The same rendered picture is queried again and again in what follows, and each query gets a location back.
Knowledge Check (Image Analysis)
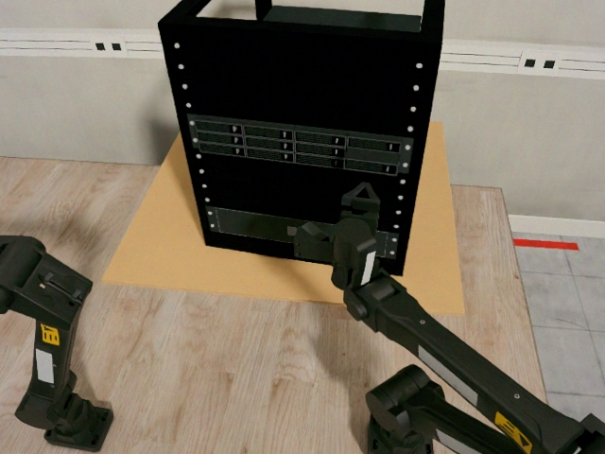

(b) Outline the black open-frame rack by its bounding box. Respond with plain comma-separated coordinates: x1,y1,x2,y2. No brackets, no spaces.
157,0,445,277

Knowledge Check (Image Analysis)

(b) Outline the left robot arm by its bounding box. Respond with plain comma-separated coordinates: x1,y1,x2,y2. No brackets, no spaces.
0,235,113,451

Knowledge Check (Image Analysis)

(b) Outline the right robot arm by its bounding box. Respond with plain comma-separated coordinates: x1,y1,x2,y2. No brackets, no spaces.
294,218,605,454

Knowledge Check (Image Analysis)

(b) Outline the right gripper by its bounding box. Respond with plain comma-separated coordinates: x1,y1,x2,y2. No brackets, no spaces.
339,182,380,239

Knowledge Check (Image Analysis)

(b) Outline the tan flat board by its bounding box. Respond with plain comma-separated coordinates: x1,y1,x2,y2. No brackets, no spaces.
101,121,465,316

